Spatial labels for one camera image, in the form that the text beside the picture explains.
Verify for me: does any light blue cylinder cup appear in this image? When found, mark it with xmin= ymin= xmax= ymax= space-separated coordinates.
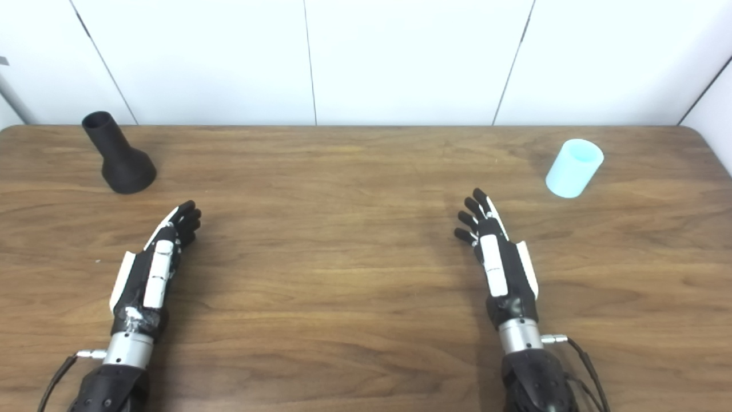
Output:
xmin=545 ymin=138 xmax=604 ymax=199

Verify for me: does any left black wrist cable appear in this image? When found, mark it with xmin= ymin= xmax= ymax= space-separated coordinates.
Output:
xmin=37 ymin=349 xmax=109 ymax=412

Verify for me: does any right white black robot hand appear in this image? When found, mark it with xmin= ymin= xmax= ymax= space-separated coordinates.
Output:
xmin=454 ymin=188 xmax=540 ymax=330

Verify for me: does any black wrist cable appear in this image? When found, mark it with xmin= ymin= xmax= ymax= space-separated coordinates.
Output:
xmin=37 ymin=349 xmax=109 ymax=412
xmin=540 ymin=334 xmax=611 ymax=412

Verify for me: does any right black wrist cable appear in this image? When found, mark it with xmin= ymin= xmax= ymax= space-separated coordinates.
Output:
xmin=540 ymin=334 xmax=611 ymax=412

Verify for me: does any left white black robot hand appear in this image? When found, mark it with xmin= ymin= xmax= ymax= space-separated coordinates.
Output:
xmin=109 ymin=200 xmax=202 ymax=339

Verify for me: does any black flared nozzle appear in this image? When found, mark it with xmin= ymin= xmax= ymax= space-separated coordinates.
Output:
xmin=82 ymin=111 xmax=157 ymax=195

